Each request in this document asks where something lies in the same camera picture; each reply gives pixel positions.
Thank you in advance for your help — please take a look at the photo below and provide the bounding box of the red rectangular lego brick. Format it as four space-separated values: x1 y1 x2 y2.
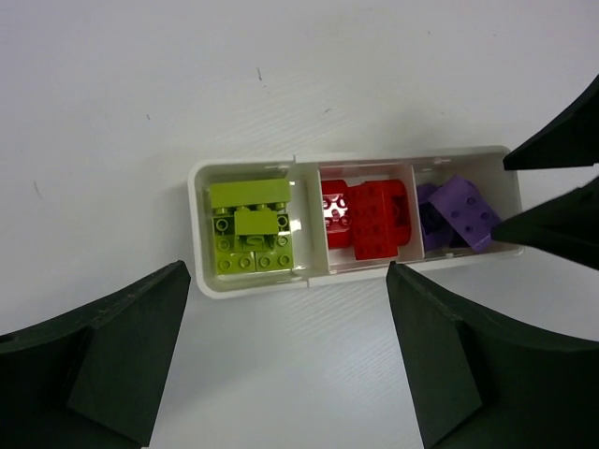
348 180 399 260

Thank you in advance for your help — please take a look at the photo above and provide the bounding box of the lime green lego plate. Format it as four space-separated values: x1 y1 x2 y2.
212 203 294 275

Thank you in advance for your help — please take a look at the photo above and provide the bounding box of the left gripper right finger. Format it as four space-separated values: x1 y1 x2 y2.
387 264 598 448

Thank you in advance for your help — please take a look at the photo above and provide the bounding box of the red half-round lego brick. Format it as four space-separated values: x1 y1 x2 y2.
321 180 352 250

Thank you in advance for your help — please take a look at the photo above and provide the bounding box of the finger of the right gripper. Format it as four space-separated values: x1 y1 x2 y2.
503 77 598 171
491 179 598 269

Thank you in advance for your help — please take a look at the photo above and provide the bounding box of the light purple round lego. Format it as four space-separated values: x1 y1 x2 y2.
428 175 502 253

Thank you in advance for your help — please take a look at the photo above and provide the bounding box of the red curved lego brick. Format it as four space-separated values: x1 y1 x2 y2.
389 180 412 246

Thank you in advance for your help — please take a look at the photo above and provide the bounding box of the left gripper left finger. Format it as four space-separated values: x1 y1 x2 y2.
1 261 191 448

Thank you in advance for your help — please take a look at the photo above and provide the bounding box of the lime green lego brick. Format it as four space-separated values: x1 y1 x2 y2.
209 178 291 237

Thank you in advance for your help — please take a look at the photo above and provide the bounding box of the printed purple lego brick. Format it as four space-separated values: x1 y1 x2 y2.
416 183 453 252

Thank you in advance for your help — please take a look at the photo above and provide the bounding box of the white three-compartment tray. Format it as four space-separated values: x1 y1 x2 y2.
188 146 522 299

